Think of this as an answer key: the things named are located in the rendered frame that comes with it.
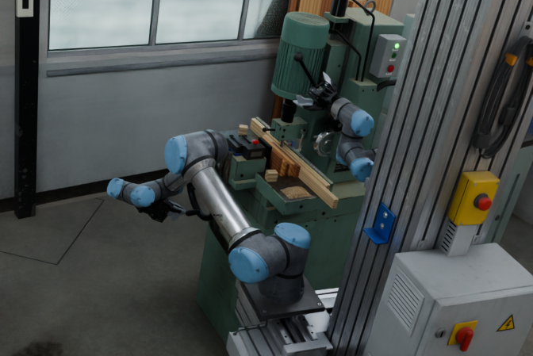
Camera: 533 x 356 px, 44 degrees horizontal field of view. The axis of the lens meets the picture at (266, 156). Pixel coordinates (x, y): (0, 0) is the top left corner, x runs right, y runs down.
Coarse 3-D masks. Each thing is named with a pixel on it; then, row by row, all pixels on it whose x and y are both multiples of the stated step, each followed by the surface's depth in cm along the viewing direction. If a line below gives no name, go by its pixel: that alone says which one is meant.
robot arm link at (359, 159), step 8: (352, 152) 212; (360, 152) 211; (368, 152) 210; (376, 152) 209; (352, 160) 210; (360, 160) 207; (368, 160) 207; (352, 168) 208; (360, 168) 206; (368, 168) 206; (360, 176) 207; (368, 176) 208
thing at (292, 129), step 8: (272, 120) 273; (280, 120) 273; (296, 120) 276; (280, 128) 269; (288, 128) 271; (296, 128) 273; (280, 136) 271; (288, 136) 273; (296, 136) 275; (304, 136) 278
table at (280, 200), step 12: (228, 132) 294; (252, 132) 298; (228, 180) 266; (252, 180) 266; (264, 180) 261; (288, 180) 265; (300, 180) 266; (264, 192) 262; (276, 192) 255; (312, 192) 259; (276, 204) 255; (288, 204) 250; (300, 204) 253; (312, 204) 257; (324, 204) 261
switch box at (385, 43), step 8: (384, 40) 259; (392, 40) 258; (400, 40) 260; (376, 48) 263; (384, 48) 259; (392, 48) 260; (400, 48) 262; (376, 56) 263; (384, 56) 260; (400, 56) 264; (376, 64) 264; (384, 64) 262; (392, 64) 264; (376, 72) 264; (384, 72) 264; (392, 72) 266
